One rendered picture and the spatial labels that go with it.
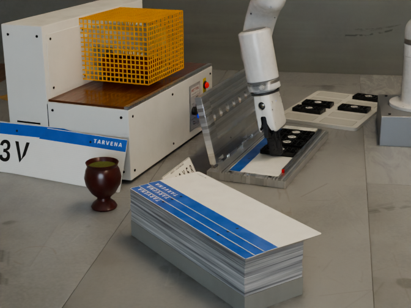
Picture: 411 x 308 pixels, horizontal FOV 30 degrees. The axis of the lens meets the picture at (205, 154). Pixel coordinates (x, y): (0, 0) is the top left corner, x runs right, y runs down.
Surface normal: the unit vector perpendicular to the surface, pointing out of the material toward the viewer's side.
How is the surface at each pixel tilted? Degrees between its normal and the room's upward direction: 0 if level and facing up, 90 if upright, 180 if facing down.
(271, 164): 0
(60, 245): 0
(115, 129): 90
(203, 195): 0
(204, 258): 90
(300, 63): 90
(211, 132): 76
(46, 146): 69
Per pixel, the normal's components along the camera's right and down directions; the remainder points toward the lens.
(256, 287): 0.56, 0.26
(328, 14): -0.18, 0.32
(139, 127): 0.93, 0.11
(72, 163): -0.41, -0.07
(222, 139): 0.90, -0.11
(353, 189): 0.00, -0.95
